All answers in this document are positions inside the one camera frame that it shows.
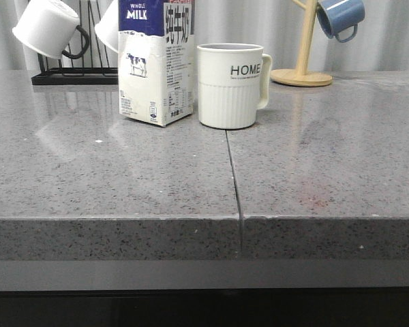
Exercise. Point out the blue mug on stand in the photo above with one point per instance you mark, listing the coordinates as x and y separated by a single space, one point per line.
340 19

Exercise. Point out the wooden mug tree stand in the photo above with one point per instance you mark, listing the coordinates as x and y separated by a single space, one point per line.
300 76

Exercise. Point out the white mug black handle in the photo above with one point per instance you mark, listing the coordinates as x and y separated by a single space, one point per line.
107 28
47 28

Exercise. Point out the cream HOME ribbed mug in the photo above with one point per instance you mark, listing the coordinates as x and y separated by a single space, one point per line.
233 84

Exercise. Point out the black wire mug rack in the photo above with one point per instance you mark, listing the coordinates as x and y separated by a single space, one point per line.
98 65

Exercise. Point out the white blue milk carton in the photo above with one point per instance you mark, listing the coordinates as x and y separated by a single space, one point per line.
156 60

